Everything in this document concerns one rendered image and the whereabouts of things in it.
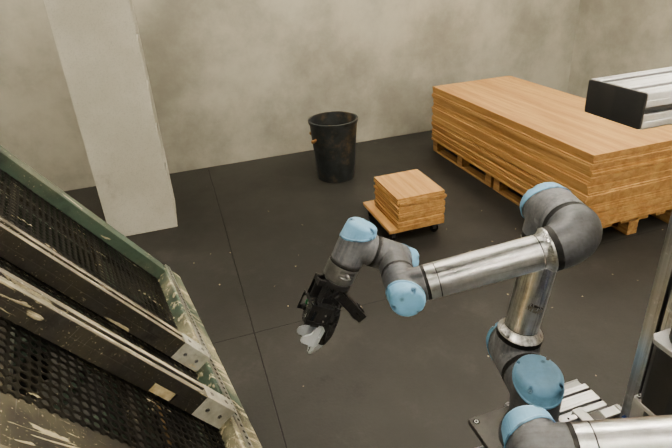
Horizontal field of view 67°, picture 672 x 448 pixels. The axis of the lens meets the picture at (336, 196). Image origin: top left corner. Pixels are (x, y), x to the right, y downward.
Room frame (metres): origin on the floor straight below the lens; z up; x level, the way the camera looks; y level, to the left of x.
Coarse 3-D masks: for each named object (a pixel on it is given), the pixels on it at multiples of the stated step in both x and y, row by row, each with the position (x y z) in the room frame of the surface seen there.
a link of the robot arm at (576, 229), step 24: (552, 216) 0.96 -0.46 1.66; (576, 216) 0.93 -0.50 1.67; (528, 240) 0.90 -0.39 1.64; (552, 240) 0.88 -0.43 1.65; (576, 240) 0.88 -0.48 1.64; (600, 240) 0.91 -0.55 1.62; (408, 264) 0.94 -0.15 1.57; (432, 264) 0.90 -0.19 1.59; (456, 264) 0.88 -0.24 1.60; (480, 264) 0.88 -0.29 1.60; (504, 264) 0.87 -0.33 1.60; (528, 264) 0.87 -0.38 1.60; (552, 264) 0.87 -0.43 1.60; (576, 264) 0.88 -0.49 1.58; (408, 288) 0.84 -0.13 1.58; (432, 288) 0.86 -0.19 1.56; (456, 288) 0.86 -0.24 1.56; (408, 312) 0.84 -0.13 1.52
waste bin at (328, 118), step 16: (336, 112) 5.39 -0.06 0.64; (320, 128) 4.93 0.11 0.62; (336, 128) 4.89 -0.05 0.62; (352, 128) 5.00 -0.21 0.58; (320, 144) 4.97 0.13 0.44; (336, 144) 4.92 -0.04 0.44; (352, 144) 5.01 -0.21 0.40; (320, 160) 5.00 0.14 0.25; (336, 160) 4.93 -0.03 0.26; (352, 160) 5.03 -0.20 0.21; (320, 176) 5.04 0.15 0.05; (336, 176) 4.95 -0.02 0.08; (352, 176) 5.05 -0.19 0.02
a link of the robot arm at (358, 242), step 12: (348, 228) 1.00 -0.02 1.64; (360, 228) 0.99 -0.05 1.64; (372, 228) 1.00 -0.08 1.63; (348, 240) 0.99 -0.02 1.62; (360, 240) 0.98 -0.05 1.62; (372, 240) 1.00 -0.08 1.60; (336, 252) 0.99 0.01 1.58; (348, 252) 0.98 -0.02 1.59; (360, 252) 0.98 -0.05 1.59; (372, 252) 0.98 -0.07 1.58; (336, 264) 0.98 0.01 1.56; (348, 264) 0.97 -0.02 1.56; (360, 264) 0.99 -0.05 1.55
